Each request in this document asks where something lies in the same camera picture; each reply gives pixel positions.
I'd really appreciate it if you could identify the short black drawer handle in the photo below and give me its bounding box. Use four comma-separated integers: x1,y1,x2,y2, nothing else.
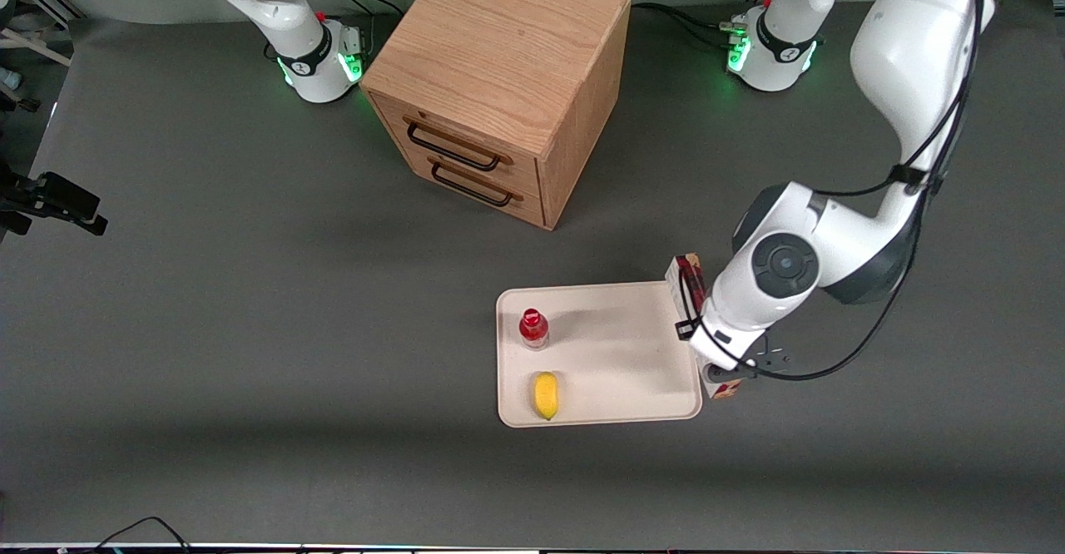
429,162,515,208

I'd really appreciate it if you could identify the red cookie box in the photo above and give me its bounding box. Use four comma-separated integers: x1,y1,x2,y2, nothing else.
665,254,746,402

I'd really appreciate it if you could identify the cream plastic tray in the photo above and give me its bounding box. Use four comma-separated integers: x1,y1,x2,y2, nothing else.
496,280,703,428

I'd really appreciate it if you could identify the wooden two-drawer cabinet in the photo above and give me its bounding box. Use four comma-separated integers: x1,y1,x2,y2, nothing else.
359,0,632,231

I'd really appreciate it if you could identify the black cable of left arm base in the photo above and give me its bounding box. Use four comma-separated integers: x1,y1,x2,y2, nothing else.
631,1,736,49

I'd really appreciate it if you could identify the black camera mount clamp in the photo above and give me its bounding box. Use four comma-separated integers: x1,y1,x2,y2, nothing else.
0,161,110,243

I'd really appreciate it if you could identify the small red-capped bottle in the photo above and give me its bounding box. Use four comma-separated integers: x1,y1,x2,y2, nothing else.
519,308,551,351

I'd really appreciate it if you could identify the long black drawer handle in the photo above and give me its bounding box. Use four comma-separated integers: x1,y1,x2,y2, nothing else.
405,123,503,173

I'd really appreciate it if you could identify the aluminium frame bar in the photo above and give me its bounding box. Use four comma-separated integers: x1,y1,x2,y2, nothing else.
0,0,86,69

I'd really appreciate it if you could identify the black cable at table edge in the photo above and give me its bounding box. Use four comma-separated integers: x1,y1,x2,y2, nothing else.
93,516,194,553

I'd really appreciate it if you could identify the yellow lemon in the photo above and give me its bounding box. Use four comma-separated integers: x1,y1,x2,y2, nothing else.
532,371,560,422

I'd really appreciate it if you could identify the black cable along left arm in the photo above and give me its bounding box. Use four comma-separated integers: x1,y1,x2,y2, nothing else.
753,0,999,383

